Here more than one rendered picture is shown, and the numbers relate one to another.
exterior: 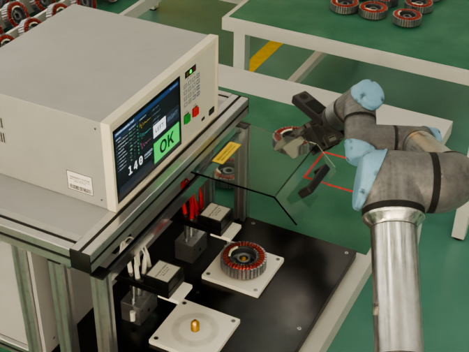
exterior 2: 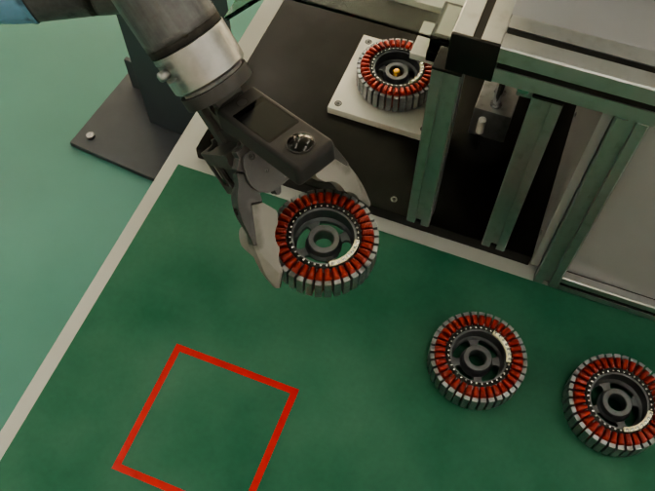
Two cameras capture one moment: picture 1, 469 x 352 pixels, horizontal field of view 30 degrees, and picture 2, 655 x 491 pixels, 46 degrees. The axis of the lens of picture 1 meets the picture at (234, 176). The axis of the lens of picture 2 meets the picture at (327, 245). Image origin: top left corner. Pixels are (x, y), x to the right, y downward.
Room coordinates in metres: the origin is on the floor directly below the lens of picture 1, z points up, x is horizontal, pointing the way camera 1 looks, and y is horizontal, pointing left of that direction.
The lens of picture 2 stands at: (2.34, -0.19, 1.61)
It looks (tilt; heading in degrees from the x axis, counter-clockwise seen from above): 60 degrees down; 175
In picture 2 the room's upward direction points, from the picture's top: straight up
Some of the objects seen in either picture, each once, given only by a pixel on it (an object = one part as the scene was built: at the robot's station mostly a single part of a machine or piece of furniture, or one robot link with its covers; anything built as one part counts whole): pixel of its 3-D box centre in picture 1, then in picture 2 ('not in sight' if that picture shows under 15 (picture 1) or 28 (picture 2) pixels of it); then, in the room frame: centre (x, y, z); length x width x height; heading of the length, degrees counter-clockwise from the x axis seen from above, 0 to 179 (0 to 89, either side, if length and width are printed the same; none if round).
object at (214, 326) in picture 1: (195, 331); not in sight; (1.39, 0.08, 0.78); 0.15 x 0.15 x 0.01; 64
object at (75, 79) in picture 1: (93, 98); not in sight; (1.66, 0.31, 1.22); 0.44 x 0.39 x 0.20; 154
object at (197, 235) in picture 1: (191, 244); (495, 105); (1.68, 0.10, 0.80); 0.07 x 0.05 x 0.06; 154
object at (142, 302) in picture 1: (139, 303); not in sight; (1.46, 0.21, 0.80); 0.07 x 0.05 x 0.06; 154
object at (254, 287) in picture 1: (243, 267); (395, 87); (1.61, -0.03, 0.78); 0.15 x 0.15 x 0.01; 64
